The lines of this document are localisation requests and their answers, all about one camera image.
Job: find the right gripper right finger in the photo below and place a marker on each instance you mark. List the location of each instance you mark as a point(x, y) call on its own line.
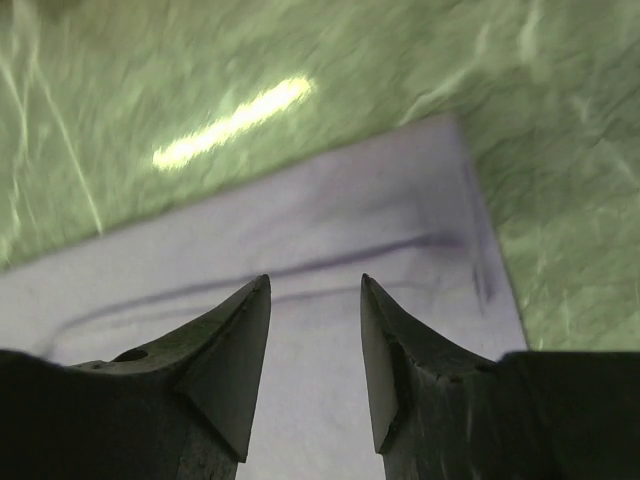
point(439, 411)

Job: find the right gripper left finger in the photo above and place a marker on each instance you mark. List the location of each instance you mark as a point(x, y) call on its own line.
point(179, 407)

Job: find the lavender t shirt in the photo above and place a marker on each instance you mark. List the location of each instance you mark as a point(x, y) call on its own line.
point(403, 207)

